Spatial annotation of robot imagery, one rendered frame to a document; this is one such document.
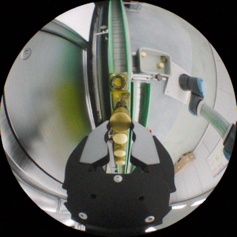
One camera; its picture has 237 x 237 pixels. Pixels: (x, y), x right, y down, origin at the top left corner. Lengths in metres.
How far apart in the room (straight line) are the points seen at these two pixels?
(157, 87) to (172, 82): 0.13
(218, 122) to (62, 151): 0.59
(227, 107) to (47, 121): 3.77
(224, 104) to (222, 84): 0.70
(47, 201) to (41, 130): 0.15
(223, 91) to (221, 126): 3.32
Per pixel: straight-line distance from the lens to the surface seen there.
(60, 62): 0.20
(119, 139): 0.18
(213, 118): 0.48
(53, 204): 0.22
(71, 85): 0.22
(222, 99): 3.71
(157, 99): 0.62
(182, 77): 0.66
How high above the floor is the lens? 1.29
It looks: 61 degrees down
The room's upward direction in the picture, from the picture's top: 175 degrees counter-clockwise
